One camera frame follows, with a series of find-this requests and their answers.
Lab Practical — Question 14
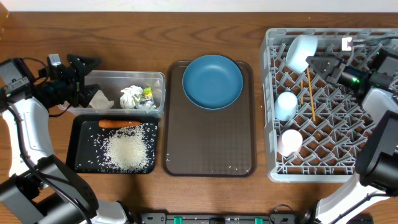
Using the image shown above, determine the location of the orange carrot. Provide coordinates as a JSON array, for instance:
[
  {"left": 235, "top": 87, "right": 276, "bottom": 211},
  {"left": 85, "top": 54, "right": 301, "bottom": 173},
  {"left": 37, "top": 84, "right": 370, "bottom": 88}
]
[{"left": 98, "top": 119, "right": 141, "bottom": 129}]

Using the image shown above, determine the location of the brown serving tray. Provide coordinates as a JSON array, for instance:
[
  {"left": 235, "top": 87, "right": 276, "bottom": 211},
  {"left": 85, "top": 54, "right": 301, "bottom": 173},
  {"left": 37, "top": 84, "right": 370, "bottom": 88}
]
[{"left": 162, "top": 61, "right": 256, "bottom": 177}]

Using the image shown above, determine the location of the black waste tray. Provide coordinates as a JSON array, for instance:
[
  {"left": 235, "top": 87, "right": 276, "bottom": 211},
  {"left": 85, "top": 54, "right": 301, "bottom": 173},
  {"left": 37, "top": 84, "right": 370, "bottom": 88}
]
[{"left": 66, "top": 114, "right": 159, "bottom": 174}]

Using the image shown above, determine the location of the pile of white rice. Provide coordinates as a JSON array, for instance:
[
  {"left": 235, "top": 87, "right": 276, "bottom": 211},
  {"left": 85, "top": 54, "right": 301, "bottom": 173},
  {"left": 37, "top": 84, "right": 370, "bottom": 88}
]
[{"left": 77, "top": 123, "right": 156, "bottom": 174}]

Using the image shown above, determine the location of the grey dishwasher rack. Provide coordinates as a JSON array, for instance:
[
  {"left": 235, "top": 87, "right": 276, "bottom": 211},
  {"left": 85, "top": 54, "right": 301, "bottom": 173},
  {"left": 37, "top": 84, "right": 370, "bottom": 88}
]
[{"left": 259, "top": 28, "right": 397, "bottom": 183}]

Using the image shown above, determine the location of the white paper ball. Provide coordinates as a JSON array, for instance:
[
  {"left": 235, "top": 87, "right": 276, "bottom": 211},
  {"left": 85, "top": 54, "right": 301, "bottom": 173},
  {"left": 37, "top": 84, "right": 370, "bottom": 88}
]
[{"left": 120, "top": 85, "right": 143, "bottom": 109}]

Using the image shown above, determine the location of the dark blue plate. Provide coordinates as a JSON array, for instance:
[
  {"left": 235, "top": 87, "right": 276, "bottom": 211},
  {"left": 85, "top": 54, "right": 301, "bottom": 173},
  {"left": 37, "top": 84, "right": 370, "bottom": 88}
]
[{"left": 182, "top": 55, "right": 244, "bottom": 110}]

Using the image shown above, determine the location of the pink cup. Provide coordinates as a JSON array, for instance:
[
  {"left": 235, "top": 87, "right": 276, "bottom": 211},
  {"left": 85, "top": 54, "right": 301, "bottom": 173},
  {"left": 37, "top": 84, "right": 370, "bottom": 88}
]
[{"left": 277, "top": 129, "right": 303, "bottom": 157}]

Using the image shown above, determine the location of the light blue cup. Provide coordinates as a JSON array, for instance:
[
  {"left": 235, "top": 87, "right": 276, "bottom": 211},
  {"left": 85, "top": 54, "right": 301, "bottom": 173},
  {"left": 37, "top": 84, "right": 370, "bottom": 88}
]
[{"left": 275, "top": 91, "right": 298, "bottom": 121}]

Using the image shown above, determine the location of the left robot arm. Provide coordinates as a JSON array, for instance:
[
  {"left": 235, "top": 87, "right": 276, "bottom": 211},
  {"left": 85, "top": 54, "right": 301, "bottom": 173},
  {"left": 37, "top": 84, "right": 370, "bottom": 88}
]
[{"left": 1, "top": 54, "right": 133, "bottom": 224}]

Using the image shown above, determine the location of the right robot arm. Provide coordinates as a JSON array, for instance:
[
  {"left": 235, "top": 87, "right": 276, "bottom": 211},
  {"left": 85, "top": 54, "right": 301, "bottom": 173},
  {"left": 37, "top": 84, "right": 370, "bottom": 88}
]
[{"left": 302, "top": 47, "right": 397, "bottom": 223}]

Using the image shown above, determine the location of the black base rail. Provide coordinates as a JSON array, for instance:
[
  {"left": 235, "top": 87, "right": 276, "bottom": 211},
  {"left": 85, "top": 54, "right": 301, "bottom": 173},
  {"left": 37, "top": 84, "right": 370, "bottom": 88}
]
[{"left": 138, "top": 213, "right": 297, "bottom": 224}]

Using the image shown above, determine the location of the light blue bowl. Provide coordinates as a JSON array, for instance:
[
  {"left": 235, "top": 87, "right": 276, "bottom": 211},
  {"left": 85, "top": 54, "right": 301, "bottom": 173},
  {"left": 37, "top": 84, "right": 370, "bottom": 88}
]
[{"left": 286, "top": 35, "right": 318, "bottom": 73}]

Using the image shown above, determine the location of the white tissue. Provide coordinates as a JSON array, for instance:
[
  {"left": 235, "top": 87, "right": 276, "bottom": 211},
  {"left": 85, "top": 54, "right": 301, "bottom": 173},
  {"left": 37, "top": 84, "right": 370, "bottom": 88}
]
[{"left": 89, "top": 90, "right": 114, "bottom": 110}]

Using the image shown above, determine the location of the right wooden chopstick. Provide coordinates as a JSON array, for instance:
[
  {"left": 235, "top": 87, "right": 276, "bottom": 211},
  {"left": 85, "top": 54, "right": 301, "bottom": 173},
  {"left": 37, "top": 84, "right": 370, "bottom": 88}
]
[{"left": 307, "top": 66, "right": 316, "bottom": 122}]

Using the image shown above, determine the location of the green snack wrapper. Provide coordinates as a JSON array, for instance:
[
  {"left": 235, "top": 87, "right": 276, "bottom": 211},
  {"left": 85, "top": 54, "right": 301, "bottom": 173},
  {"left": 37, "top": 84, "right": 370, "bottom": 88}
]
[{"left": 135, "top": 87, "right": 156, "bottom": 110}]

